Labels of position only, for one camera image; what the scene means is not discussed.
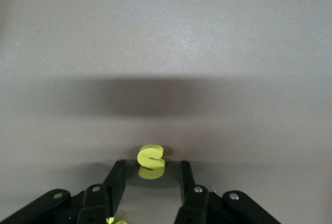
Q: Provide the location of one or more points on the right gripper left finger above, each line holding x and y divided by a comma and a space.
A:
118, 180

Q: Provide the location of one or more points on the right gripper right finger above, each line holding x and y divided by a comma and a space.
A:
188, 182

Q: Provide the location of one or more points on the yellow foam letter s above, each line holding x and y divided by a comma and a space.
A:
147, 156

